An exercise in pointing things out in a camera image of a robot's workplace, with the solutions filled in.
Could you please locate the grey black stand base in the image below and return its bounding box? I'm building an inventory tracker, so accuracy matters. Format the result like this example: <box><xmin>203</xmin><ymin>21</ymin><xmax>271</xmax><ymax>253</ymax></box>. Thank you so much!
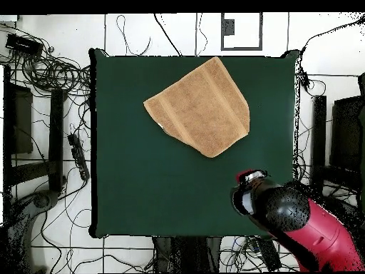
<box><xmin>6</xmin><ymin>188</ymin><xmax>61</xmax><ymax>273</ymax></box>

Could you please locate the black electronics box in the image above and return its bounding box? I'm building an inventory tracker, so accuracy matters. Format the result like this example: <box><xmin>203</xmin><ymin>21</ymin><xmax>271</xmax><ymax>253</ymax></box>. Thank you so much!
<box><xmin>5</xmin><ymin>33</ymin><xmax>44</xmax><ymax>57</ymax></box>

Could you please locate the black rectangular floor box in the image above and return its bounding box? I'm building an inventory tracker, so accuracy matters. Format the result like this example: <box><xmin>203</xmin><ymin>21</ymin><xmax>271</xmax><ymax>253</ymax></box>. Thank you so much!
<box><xmin>253</xmin><ymin>238</ymin><xmax>282</xmax><ymax>272</ymax></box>

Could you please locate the thin black looped cable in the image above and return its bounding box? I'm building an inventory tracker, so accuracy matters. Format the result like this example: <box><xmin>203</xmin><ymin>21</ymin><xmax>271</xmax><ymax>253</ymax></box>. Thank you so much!
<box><xmin>115</xmin><ymin>14</ymin><xmax>152</xmax><ymax>57</ymax></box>

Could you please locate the dark green table cloth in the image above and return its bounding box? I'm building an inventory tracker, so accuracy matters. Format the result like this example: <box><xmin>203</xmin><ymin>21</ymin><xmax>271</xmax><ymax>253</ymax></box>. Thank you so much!
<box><xmin>88</xmin><ymin>48</ymin><xmax>300</xmax><ymax>240</ymax></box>

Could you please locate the grey rectangular floor frame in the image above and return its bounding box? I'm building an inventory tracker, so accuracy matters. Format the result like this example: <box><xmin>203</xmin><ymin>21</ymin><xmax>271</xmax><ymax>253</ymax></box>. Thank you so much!
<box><xmin>220</xmin><ymin>12</ymin><xmax>264</xmax><ymax>51</ymax></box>

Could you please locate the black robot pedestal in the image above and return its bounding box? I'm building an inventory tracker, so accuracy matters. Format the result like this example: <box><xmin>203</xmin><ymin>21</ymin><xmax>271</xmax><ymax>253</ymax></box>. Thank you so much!
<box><xmin>152</xmin><ymin>235</ymin><xmax>223</xmax><ymax>273</ymax></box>

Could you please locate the orange terry towel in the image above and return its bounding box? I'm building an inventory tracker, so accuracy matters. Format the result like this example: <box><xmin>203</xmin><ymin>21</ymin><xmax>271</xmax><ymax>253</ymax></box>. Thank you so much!
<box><xmin>143</xmin><ymin>56</ymin><xmax>251</xmax><ymax>158</ymax></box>

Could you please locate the black power strip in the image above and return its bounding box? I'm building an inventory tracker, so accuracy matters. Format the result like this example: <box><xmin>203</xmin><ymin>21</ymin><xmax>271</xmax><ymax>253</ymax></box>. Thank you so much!
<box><xmin>67</xmin><ymin>133</ymin><xmax>91</xmax><ymax>182</ymax></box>

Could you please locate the coiled black cable tangle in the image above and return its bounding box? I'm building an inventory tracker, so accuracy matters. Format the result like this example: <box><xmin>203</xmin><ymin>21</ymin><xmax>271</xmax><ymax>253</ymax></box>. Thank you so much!
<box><xmin>16</xmin><ymin>48</ymin><xmax>91</xmax><ymax>96</ymax></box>

